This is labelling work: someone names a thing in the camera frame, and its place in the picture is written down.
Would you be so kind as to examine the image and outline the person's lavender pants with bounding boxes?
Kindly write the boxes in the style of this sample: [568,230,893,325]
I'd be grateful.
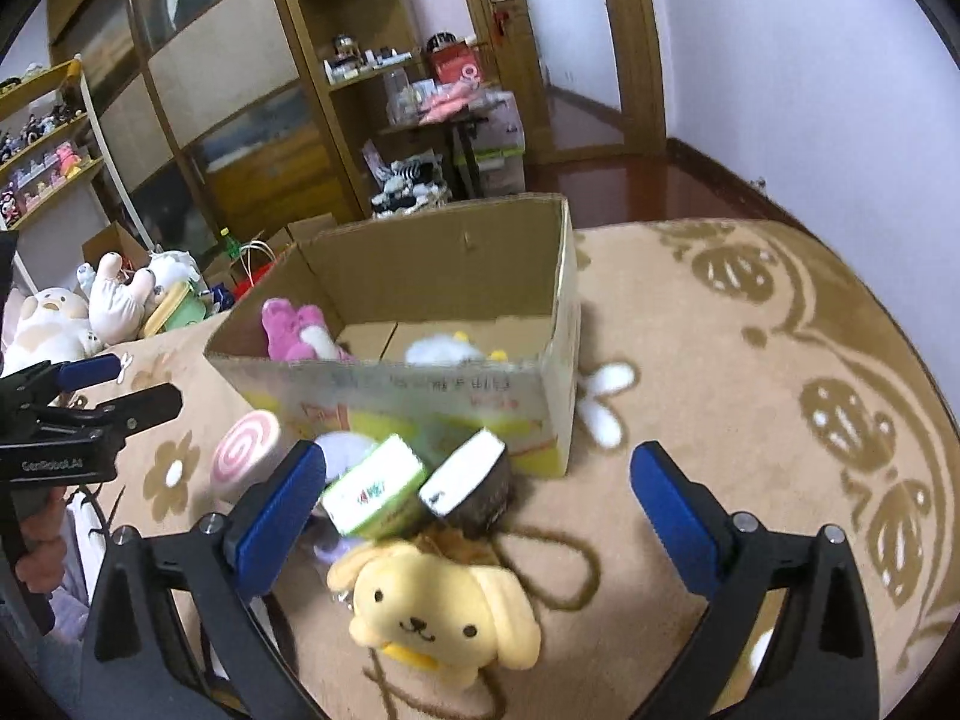
[0,502,98,661]

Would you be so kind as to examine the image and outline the wooden wardrobe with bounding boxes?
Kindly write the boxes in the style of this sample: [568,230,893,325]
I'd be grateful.
[45,0,361,241]

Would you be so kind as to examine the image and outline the white fluffy plush doll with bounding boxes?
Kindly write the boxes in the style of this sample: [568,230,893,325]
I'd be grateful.
[146,249,202,293]

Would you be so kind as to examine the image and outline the wooden door with glass panel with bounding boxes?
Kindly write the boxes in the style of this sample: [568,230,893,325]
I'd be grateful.
[450,0,672,166]

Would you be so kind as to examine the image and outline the person's left hand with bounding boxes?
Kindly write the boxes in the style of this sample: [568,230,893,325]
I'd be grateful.
[13,489,77,602]

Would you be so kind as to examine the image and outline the wooden corner shelf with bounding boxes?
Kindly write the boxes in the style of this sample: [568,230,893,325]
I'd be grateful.
[262,0,443,218]

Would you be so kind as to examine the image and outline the white long-eared plush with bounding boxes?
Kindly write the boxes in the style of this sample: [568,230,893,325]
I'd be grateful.
[77,253,157,342]

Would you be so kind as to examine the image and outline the beige flower printed blanket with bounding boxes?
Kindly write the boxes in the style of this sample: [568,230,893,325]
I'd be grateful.
[0,219,953,720]

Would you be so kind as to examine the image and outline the green and yellow toy pot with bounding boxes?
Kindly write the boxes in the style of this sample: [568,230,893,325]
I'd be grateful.
[142,280,211,338]

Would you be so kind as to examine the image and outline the large white bear plush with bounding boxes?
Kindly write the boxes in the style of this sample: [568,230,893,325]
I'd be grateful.
[0,287,106,380]

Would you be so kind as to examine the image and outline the clear plastic jar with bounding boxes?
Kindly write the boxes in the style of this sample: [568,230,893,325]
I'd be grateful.
[382,67,412,125]

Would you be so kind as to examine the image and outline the pink plush toy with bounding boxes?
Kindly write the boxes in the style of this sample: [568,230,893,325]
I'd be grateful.
[261,298,353,365]

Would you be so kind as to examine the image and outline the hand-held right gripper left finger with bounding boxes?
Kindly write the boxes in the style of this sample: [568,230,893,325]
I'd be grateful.
[79,439,331,720]

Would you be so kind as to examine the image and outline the toy display shelf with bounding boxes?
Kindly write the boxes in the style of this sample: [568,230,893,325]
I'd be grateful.
[0,56,143,256]

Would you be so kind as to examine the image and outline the purple plush toy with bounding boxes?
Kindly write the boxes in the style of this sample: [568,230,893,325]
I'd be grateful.
[300,431,380,563]

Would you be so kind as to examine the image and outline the green carton plush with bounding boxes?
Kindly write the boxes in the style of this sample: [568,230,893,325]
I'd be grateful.
[322,435,430,539]

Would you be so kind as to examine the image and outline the small dark side table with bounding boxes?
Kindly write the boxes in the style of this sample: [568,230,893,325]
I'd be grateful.
[375,101,518,200]

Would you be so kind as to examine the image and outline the wicker basket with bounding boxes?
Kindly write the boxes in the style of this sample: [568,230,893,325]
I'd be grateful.
[367,139,451,220]

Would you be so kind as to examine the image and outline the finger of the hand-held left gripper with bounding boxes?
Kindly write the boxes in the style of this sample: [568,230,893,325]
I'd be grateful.
[96,382,184,437]
[45,352,125,395]

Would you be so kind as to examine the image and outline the black and white roll plush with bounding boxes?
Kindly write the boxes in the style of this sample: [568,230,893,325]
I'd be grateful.
[418,427,515,539]

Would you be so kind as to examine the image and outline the pink cloth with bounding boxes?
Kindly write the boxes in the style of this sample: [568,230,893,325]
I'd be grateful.
[416,82,481,125]

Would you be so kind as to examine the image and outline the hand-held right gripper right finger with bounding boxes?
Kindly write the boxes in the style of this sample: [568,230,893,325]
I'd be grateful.
[628,441,882,720]

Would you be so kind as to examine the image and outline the red paper bag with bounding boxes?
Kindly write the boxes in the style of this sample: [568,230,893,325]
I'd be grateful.
[232,240,284,301]

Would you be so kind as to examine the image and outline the open brown cardboard box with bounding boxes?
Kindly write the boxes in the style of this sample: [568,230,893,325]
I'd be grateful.
[285,214,338,245]
[81,221,151,271]

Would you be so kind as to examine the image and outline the yellow dog plush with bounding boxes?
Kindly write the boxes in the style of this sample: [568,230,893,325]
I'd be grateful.
[326,536,542,689]

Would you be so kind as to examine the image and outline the clear plastic storage bin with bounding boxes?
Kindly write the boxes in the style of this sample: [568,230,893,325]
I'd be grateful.
[454,94,526,200]

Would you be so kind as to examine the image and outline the red box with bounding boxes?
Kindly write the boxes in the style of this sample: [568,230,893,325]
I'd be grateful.
[427,41,485,87]

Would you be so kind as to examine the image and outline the pink swirl roll plush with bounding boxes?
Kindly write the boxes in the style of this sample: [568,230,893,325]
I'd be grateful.
[211,410,282,502]

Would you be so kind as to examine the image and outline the row of cosmetic jars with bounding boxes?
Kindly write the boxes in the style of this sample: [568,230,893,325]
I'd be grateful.
[322,34,421,83]

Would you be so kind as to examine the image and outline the white plush toy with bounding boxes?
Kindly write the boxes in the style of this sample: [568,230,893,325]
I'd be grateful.
[403,331,511,368]

